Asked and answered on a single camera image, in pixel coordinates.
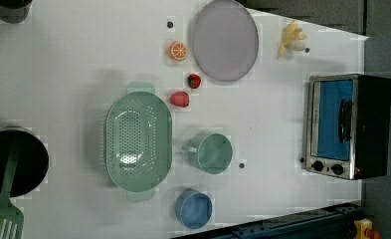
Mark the black silver toaster oven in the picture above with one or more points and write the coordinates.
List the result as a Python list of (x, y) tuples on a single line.
[(347, 127)]

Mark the large red strawberry toy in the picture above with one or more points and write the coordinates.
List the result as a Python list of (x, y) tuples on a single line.
[(180, 99)]

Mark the small red strawberry toy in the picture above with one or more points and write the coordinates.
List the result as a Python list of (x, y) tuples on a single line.
[(194, 81)]

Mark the green oval colander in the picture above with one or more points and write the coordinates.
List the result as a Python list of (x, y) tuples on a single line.
[(138, 141)]

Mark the orange slice toy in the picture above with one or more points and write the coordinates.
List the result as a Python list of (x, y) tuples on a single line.
[(177, 51)]

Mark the large lavender plate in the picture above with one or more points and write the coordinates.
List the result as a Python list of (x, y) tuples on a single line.
[(225, 40)]

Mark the blue cup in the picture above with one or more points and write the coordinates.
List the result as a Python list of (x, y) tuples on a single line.
[(193, 208)]

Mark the peeled banana toy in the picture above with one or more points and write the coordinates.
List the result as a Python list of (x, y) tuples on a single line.
[(293, 38)]

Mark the black pot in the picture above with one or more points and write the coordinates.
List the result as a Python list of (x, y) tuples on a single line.
[(32, 163)]

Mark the yellow orange object at edge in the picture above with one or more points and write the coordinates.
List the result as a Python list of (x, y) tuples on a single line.
[(365, 230)]

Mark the dark cup at corner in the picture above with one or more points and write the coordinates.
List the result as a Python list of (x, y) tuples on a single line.
[(14, 11)]

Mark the green slotted spatula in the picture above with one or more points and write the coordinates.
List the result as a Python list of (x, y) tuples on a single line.
[(11, 217)]

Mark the green cup with handle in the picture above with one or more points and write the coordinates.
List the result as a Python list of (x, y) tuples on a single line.
[(209, 152)]

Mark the dark blue metal rail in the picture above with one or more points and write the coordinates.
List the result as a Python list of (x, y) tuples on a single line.
[(332, 222)]

